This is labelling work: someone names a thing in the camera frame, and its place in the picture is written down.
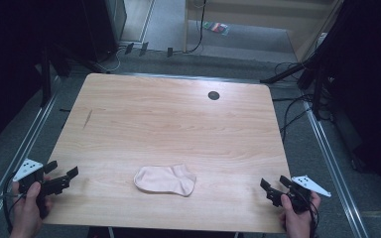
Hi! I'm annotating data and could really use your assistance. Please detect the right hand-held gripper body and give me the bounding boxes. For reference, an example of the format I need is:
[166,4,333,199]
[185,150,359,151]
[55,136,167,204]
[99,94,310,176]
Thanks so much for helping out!
[281,175,332,213]

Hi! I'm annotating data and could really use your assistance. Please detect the black cabinet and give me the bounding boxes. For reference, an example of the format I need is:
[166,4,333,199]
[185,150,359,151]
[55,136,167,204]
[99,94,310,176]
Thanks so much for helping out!
[81,0,128,63]

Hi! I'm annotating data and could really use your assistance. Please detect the light wooden furniture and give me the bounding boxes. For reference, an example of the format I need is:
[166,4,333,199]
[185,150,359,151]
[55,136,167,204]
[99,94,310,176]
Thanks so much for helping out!
[183,0,345,62]

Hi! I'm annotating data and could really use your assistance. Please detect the colourful packet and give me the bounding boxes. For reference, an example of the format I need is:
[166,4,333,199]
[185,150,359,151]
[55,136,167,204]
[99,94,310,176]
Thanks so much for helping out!
[201,21,231,37]

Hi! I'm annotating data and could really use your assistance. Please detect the black metal stand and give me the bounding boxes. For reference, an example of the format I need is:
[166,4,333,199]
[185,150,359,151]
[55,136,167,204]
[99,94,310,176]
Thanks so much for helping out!
[259,49,331,122]

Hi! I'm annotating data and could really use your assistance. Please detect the black hanging cable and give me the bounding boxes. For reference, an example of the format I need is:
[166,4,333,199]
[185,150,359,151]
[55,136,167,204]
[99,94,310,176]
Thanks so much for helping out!
[187,0,208,55]

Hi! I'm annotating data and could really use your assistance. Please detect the black floor cables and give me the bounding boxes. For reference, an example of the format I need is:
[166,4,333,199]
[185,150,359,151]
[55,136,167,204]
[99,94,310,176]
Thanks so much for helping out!
[271,60,316,144]

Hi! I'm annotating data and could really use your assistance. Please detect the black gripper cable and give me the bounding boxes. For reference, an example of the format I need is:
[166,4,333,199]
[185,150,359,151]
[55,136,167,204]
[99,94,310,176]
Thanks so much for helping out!
[307,197,321,238]
[1,172,26,233]

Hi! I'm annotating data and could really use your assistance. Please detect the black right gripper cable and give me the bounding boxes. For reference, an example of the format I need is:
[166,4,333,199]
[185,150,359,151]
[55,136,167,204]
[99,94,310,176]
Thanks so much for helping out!
[307,197,321,238]

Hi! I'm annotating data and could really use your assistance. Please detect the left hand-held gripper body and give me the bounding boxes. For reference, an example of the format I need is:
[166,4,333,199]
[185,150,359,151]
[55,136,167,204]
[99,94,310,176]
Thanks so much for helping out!
[12,158,53,218]

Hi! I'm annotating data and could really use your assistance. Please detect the person's left hand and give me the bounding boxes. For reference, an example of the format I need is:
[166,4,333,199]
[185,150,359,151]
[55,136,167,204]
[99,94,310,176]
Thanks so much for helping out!
[9,180,54,238]

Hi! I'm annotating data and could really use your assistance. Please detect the person's right hand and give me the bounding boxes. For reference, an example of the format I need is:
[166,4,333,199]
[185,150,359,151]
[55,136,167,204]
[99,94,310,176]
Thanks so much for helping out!
[279,191,321,238]

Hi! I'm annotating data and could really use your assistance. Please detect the metal floor rail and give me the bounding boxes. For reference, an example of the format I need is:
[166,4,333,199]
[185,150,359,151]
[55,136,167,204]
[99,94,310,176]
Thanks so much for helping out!
[0,75,62,234]
[302,98,369,238]

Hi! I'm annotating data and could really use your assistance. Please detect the white floor cable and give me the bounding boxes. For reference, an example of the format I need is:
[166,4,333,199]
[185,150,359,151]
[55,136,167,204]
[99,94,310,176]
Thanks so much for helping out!
[93,45,127,74]

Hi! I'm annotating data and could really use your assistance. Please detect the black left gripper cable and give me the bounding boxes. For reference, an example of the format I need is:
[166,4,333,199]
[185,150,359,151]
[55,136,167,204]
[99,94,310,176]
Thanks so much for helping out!
[1,172,26,233]

